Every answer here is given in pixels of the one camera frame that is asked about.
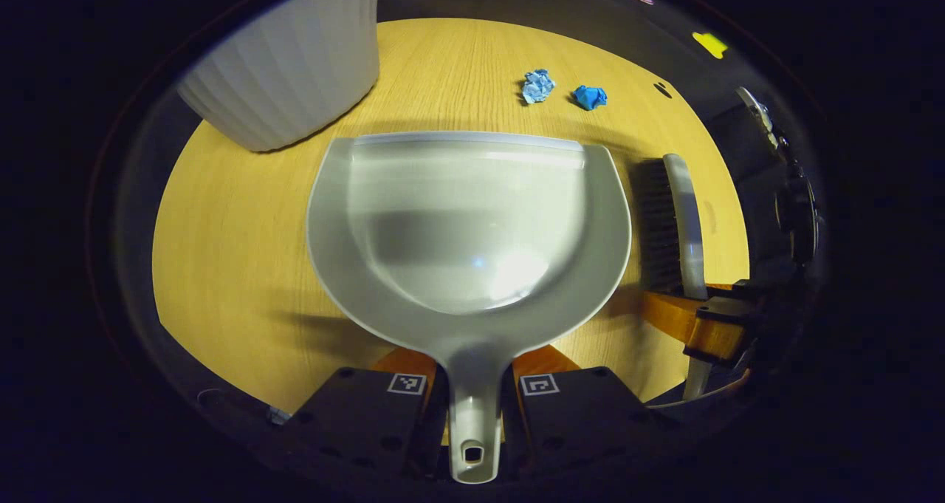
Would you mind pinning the light blue paper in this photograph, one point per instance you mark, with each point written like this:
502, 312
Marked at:
538, 86

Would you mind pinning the small grey broom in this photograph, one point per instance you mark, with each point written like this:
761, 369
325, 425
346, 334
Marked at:
683, 222

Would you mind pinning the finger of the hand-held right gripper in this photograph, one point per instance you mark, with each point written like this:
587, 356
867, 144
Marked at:
709, 326

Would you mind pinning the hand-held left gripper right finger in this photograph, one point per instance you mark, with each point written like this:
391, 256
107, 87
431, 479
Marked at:
583, 414

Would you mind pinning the white ribbed garbage bin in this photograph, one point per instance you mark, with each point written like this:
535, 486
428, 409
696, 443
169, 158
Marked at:
295, 60

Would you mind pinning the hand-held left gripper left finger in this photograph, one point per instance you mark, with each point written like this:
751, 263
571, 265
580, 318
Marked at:
354, 414

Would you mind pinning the grey plastic dustpan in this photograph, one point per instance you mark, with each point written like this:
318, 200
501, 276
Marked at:
472, 222

